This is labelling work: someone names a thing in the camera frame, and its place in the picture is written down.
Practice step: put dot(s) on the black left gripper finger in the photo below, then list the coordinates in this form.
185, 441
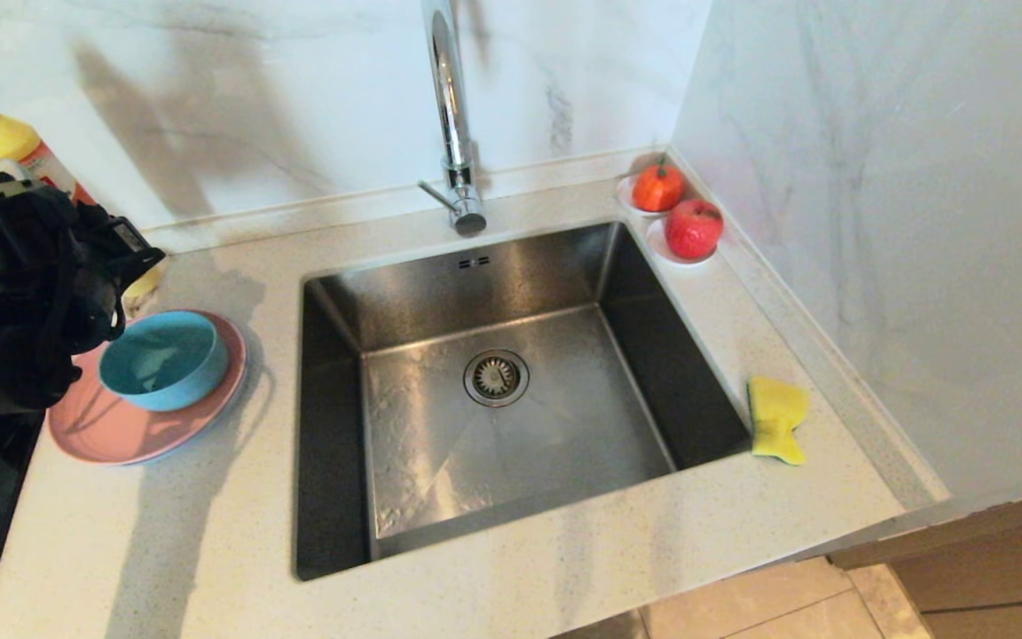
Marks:
134, 253

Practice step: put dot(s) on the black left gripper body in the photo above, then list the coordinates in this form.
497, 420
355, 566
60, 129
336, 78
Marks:
32, 257

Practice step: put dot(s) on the stainless steel sink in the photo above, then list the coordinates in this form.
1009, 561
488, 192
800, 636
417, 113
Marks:
511, 461

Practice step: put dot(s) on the yellow green sponge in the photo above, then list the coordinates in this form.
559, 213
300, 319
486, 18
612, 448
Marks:
778, 417

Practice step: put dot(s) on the blue bowl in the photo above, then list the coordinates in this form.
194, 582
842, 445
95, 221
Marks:
165, 359

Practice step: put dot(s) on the grey plate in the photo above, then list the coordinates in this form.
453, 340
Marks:
254, 364

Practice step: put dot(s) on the pink plate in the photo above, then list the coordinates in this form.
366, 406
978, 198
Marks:
121, 435

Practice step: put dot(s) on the chrome faucet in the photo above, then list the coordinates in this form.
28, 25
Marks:
452, 98

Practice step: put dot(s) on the metal drain strainer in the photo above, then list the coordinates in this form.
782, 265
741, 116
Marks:
496, 377

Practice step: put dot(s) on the small white dish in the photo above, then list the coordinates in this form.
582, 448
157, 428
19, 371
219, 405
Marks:
625, 196
661, 250

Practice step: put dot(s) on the orange toy pumpkin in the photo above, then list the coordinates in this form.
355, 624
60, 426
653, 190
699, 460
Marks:
658, 187

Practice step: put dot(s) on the red toy apple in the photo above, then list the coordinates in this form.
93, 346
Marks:
694, 228

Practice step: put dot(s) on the wooden cabinet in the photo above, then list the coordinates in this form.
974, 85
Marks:
981, 568

